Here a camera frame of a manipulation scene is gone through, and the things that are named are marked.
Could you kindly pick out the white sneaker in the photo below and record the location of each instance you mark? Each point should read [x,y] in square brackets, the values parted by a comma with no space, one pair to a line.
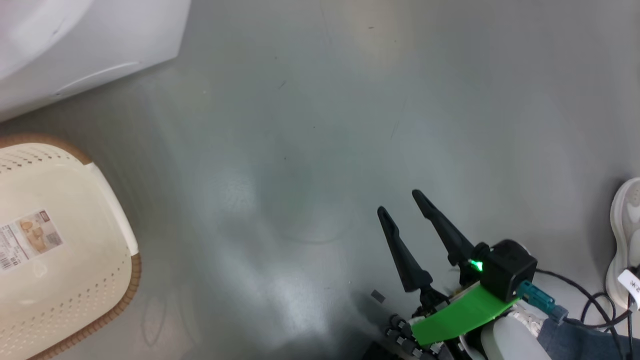
[627,225]

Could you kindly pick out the black rectangular block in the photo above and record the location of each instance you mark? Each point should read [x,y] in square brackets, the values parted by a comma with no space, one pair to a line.
[378,296]

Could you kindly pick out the white basket with brown rim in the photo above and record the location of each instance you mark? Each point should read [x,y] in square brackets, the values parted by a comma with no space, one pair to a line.
[75,300]

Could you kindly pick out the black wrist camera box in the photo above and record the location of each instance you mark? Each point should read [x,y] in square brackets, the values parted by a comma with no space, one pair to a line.
[510,270]

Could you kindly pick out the paper label inside basket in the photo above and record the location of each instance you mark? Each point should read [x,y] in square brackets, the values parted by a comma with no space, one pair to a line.
[30,240]

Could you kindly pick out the white front-load washing machine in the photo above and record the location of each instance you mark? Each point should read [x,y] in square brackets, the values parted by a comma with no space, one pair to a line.
[100,40]

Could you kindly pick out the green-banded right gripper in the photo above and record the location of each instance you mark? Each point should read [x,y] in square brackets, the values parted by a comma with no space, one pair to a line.
[460,312]

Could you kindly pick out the blue denim trouser leg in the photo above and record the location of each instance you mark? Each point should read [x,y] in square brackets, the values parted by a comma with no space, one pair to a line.
[575,345]

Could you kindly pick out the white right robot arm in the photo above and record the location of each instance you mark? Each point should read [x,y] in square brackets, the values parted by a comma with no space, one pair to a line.
[510,340]

